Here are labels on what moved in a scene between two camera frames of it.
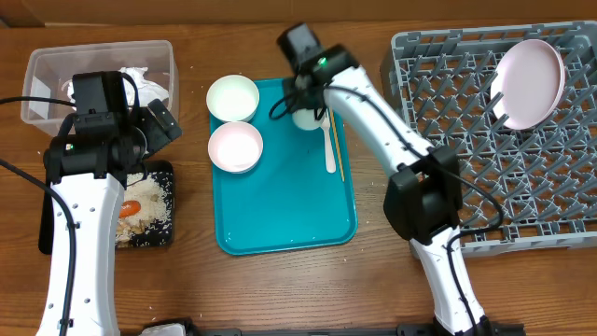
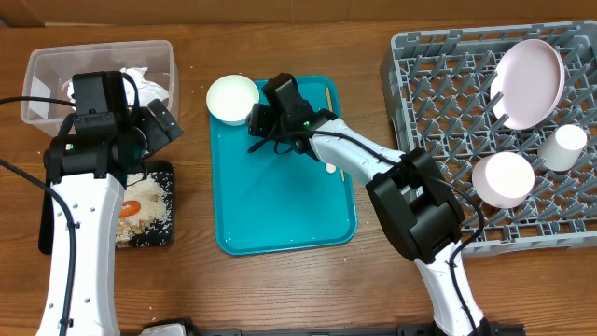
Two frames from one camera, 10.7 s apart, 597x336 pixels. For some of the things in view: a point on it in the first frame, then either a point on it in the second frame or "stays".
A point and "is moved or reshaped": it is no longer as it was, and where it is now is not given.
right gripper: (292, 99) -> (256, 120)
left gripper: (159, 135) stays
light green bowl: (233, 98) stays
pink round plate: (530, 81) stays
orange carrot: (129, 208) stays
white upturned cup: (305, 119) is moved or reshaped
